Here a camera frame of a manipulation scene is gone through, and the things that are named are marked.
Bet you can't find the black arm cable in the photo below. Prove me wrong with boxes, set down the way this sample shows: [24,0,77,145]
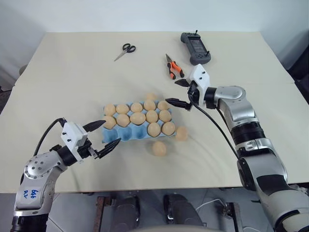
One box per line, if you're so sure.
[32,117,68,156]
[187,89,242,160]

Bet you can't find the thin white cable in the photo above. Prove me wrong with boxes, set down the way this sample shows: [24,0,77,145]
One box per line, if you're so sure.
[195,199,227,211]

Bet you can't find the blue egg carton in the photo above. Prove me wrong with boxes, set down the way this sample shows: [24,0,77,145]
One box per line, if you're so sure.
[100,101,177,144]

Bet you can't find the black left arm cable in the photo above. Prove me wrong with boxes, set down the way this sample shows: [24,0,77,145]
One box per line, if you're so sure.
[32,117,68,156]

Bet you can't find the dark background object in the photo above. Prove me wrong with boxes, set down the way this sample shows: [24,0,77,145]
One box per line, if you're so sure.
[0,84,13,115]

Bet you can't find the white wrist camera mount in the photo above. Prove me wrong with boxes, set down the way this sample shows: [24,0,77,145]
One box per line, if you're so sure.
[60,122,89,163]
[186,64,211,105]

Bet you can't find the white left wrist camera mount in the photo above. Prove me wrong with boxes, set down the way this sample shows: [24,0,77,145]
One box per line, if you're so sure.
[60,122,89,163]

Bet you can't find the black handled scissors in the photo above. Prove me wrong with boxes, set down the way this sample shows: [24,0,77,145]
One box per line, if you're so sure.
[113,43,137,62]

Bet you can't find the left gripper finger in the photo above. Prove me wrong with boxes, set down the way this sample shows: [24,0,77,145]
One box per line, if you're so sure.
[83,119,107,133]
[97,138,122,160]

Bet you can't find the dark background furniture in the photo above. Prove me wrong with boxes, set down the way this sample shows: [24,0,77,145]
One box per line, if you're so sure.
[286,30,309,105]

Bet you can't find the dark rounded shape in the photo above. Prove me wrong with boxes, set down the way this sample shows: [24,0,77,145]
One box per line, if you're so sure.
[163,194,206,232]
[112,195,141,232]

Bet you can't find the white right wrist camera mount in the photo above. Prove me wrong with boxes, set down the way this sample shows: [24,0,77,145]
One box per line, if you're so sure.
[186,64,211,105]

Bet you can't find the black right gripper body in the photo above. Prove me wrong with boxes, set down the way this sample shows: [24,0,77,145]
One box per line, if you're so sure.
[186,81,201,107]

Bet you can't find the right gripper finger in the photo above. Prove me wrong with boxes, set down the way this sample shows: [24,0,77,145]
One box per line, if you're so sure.
[165,97,193,111]
[174,78,192,88]

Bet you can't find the brown metal frame bar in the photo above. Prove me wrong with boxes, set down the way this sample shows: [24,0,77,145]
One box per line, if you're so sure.
[96,196,107,232]
[225,202,245,232]

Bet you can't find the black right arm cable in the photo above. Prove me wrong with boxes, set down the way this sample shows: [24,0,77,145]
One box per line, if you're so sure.
[187,89,242,160]

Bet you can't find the dark grey handheld controller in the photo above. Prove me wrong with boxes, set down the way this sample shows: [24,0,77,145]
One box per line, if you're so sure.
[180,29,212,66]

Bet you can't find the orange black pliers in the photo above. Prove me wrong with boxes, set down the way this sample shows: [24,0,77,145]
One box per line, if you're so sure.
[165,53,185,81]

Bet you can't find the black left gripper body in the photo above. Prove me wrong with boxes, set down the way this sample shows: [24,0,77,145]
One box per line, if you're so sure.
[76,138,99,160]

